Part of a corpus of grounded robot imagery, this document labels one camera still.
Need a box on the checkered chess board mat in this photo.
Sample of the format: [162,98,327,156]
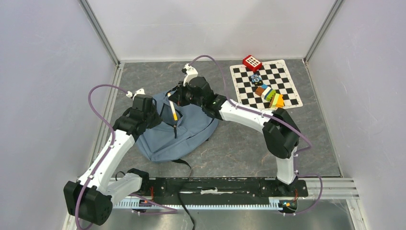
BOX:
[229,59,303,109]

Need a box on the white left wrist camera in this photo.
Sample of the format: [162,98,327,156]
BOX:
[126,88,145,100]

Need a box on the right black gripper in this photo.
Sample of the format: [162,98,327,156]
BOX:
[170,80,204,108]

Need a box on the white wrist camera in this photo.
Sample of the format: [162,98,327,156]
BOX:
[181,63,198,86]
[126,88,145,100]

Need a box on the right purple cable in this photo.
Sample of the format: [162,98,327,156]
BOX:
[190,55,324,217]

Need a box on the red calculator toy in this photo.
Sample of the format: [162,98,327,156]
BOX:
[242,55,262,72]

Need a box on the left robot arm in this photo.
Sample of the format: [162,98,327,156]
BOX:
[63,94,162,226]

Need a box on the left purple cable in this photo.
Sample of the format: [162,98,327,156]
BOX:
[74,84,178,230]

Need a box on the white yellow pen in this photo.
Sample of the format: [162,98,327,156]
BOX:
[167,92,179,121]

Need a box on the blue robot toy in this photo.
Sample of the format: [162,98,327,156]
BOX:
[249,74,263,86]

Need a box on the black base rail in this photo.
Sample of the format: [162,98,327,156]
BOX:
[136,177,309,206]

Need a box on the orange yellow block toy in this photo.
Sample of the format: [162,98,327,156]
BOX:
[270,93,284,109]

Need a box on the purple cable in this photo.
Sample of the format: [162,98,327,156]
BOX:
[190,55,324,217]
[74,84,178,230]

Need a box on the colourful block stack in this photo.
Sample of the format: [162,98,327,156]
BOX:
[255,84,276,102]

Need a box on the blue student backpack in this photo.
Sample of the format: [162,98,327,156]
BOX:
[136,92,219,175]

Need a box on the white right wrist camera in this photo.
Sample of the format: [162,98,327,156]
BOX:
[181,63,198,86]

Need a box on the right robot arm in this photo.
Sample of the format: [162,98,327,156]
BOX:
[169,77,300,196]

